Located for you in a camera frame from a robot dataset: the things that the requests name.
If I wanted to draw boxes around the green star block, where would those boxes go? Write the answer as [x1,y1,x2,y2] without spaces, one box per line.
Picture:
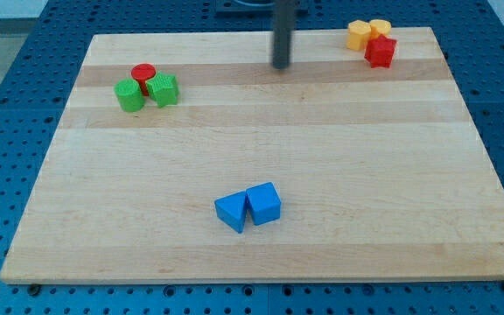
[145,73,179,108]

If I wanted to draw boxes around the red star block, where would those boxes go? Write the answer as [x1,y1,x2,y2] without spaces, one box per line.
[364,35,397,68]

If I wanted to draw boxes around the blue cube block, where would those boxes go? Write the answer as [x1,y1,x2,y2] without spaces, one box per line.
[245,182,282,226]

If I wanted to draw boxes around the blue triangle block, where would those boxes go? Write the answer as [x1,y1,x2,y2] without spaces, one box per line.
[214,191,247,234]

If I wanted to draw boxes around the light wooden board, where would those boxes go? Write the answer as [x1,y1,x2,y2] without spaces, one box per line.
[0,27,504,284]

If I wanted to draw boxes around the red cylinder block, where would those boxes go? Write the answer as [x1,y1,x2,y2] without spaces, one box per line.
[130,63,157,96]

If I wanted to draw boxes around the green cylinder block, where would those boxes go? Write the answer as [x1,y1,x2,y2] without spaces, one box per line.
[114,79,145,112]

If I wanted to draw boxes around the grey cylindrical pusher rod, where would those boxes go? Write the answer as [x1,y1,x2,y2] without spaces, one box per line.
[271,0,295,70]

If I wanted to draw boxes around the yellow hexagon block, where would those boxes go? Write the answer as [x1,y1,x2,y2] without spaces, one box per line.
[346,20,372,51]

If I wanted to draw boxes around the yellow cylinder block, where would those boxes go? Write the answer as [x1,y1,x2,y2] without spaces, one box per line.
[369,19,392,39]

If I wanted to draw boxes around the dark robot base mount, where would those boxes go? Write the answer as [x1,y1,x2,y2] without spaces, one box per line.
[213,0,281,18]

